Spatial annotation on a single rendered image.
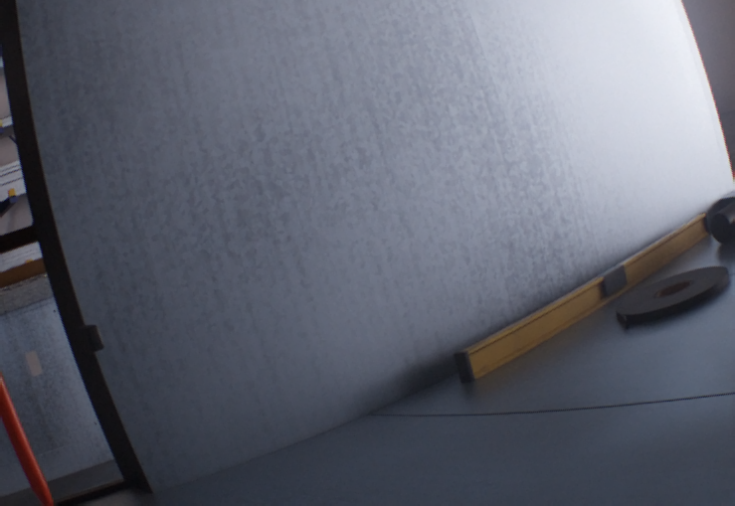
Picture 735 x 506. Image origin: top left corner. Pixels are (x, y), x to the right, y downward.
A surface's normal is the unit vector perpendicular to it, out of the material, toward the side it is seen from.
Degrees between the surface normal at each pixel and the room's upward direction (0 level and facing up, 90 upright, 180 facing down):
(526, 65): 90
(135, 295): 90
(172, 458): 90
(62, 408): 90
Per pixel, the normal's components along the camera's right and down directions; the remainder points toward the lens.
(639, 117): 0.59, -0.12
